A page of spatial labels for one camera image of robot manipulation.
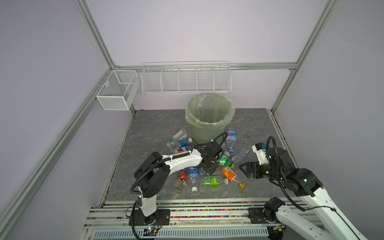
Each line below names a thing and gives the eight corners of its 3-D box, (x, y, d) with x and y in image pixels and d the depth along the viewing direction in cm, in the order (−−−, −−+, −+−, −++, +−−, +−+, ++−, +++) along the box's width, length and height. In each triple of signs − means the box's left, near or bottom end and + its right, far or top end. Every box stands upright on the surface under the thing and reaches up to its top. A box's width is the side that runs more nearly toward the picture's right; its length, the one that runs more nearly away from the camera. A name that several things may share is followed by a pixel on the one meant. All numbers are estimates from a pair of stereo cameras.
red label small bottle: (176, 192, 83) (175, 189, 80) (177, 175, 90) (176, 172, 86) (187, 192, 83) (186, 189, 80) (187, 175, 90) (187, 172, 86)
